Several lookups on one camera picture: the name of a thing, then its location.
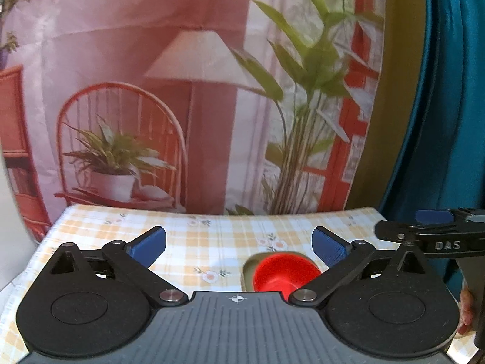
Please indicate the yellow checked floral tablecloth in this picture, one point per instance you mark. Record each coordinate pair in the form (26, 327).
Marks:
(212, 235)

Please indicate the orange-red bowl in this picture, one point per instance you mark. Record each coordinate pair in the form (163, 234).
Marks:
(284, 273)

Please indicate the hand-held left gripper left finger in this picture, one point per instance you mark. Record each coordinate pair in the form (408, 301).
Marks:
(149, 244)

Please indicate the green bowl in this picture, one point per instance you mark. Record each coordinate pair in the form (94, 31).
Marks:
(248, 273)

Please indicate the teal curtain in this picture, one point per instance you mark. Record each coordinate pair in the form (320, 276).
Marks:
(447, 83)

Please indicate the printed backdrop cloth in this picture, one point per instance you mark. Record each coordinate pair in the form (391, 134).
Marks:
(212, 121)

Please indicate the person's right hand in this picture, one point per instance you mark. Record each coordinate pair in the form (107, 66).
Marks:
(465, 311)

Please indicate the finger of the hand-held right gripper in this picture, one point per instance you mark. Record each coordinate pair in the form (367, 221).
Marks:
(398, 232)
(434, 217)

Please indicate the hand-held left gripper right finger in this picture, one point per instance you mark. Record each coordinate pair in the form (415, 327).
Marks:
(327, 246)

